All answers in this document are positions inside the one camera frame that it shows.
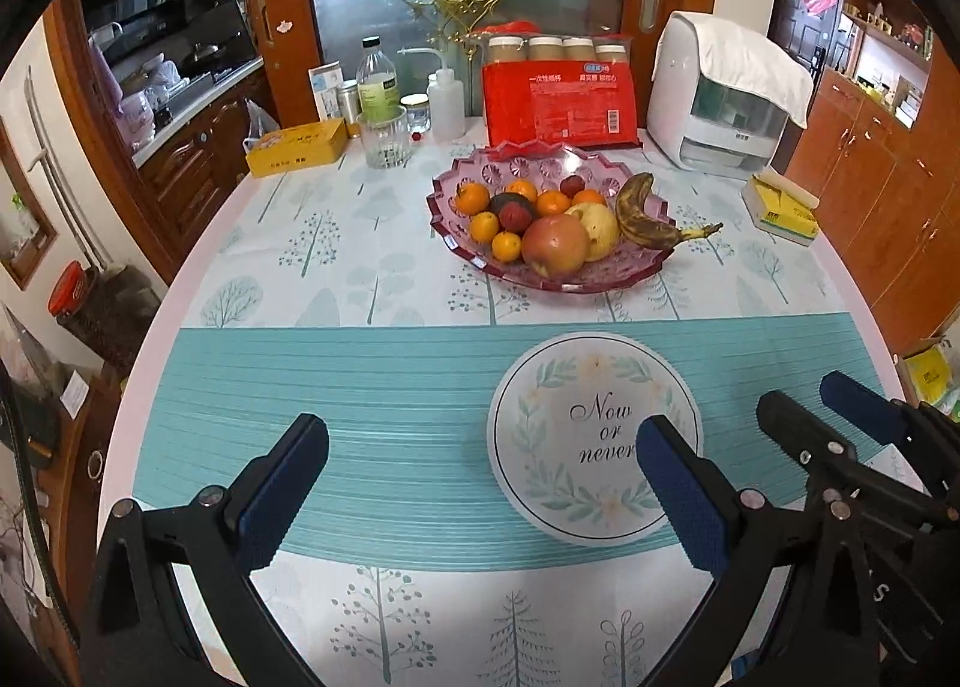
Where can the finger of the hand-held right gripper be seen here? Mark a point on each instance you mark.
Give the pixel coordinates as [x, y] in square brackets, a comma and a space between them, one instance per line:
[795, 424]
[862, 406]

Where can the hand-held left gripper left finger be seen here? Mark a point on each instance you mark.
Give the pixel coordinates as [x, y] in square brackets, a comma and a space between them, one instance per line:
[285, 488]

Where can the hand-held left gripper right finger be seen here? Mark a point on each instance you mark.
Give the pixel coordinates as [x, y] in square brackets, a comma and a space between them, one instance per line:
[682, 492]

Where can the pink plastic fruit bowl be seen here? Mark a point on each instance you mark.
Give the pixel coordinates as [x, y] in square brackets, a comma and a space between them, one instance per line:
[600, 274]

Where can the overripe brown banana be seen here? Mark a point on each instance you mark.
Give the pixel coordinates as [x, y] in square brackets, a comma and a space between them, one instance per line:
[634, 207]

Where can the yellow pear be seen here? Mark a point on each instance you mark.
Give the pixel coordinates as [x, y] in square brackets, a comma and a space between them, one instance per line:
[600, 229]

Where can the red yellow apple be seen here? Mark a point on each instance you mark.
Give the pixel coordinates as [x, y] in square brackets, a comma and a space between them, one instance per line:
[555, 244]

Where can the small orange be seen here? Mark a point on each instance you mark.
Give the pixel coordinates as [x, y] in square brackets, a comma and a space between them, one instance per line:
[485, 227]
[508, 246]
[472, 198]
[553, 203]
[589, 197]
[523, 190]

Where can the small red fruit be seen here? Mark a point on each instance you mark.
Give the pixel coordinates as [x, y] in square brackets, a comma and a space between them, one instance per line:
[574, 186]
[513, 214]

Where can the dark green avocado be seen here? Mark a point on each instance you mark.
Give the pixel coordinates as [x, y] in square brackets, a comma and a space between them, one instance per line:
[501, 201]

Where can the yellow carton on floor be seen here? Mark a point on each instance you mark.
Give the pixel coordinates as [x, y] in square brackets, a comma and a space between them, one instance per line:
[926, 372]

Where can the yellow white cardboard box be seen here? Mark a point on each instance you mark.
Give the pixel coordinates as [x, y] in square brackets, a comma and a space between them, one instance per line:
[780, 214]

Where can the red lid storage jar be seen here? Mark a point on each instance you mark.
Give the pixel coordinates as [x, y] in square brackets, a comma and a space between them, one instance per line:
[67, 289]

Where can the white countertop appliance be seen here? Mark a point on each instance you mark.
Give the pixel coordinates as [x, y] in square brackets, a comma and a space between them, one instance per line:
[675, 109]

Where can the yellow tin box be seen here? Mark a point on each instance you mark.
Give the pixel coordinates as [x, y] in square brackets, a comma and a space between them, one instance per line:
[296, 147]

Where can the clear glass tumbler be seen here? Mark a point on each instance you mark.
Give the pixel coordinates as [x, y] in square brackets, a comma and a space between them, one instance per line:
[382, 143]

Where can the white plastic bag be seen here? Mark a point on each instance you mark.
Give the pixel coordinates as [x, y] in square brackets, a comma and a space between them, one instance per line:
[259, 124]

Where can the white towel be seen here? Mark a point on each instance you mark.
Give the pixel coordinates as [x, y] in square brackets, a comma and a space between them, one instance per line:
[750, 57]

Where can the small metal can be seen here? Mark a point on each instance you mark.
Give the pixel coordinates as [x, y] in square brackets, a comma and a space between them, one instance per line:
[347, 102]

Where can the small glass jar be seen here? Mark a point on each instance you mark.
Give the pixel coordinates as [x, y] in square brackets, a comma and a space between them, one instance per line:
[415, 117]

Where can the red paper cup package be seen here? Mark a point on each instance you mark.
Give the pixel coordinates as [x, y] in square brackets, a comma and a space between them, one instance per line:
[555, 109]

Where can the white blue carton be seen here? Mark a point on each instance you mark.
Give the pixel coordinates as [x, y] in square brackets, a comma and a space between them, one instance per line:
[324, 91]

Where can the clear bottle green label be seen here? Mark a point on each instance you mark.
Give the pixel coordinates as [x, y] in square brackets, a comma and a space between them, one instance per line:
[377, 91]

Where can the white squeeze bottle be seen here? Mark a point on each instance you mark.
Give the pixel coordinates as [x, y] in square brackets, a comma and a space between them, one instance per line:
[446, 109]

